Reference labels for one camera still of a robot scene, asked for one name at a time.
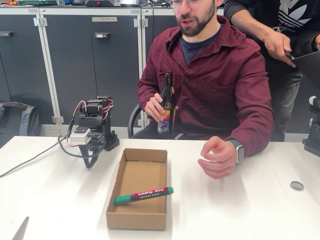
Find green edding permanent marker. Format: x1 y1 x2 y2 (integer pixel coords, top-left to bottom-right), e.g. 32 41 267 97
113 186 175 206

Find brown glass beer bottle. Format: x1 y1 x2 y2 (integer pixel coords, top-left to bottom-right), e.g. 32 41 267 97
156 71 177 137

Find black smartphone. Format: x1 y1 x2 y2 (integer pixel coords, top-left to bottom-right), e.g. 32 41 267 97
283 48 297 68

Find black laptop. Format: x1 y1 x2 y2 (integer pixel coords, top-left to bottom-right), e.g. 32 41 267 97
292 51 320 85

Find standing person right forearm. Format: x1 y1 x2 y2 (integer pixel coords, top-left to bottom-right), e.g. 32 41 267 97
223 0 286 46

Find seated man left forearm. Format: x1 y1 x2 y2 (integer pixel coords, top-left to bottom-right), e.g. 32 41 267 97
224 109 275 161

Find person in black adidas hoodie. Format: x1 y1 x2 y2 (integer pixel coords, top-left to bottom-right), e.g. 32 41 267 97
223 0 320 142

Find seated man right hand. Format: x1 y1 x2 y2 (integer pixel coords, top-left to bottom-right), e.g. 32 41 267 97
144 92 166 123

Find seated man left hand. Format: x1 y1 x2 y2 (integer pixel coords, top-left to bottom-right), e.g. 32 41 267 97
197 136 237 180

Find standing person right hand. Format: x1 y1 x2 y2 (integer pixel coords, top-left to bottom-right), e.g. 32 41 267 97
263 32 292 61

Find open brown cardboard box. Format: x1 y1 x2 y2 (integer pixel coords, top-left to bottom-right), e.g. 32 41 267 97
105 147 168 231

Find grey black backpack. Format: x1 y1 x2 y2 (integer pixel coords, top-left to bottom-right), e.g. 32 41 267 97
0 101 42 148

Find grey tape team label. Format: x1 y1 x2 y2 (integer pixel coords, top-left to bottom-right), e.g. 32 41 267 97
91 16 118 23

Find man in maroon shirt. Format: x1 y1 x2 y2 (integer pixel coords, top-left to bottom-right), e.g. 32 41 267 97
129 0 275 180

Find black device with red logo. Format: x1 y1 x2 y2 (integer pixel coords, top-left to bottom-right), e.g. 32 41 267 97
84 0 121 7

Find grey smartwatch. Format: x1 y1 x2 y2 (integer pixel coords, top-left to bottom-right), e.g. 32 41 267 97
234 143 246 166

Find silver bottle cap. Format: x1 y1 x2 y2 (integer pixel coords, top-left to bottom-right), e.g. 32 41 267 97
289 180 305 191

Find white gripper camera box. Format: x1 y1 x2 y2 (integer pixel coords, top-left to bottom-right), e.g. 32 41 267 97
69 126 91 146

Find red white servo wire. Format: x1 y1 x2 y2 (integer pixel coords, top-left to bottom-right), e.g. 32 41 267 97
73 99 88 119

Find black camera cable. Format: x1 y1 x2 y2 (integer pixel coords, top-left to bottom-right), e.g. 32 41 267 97
0 117 106 178

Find round wire-rim glasses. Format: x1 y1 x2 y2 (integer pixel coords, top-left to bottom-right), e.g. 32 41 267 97
168 0 204 11

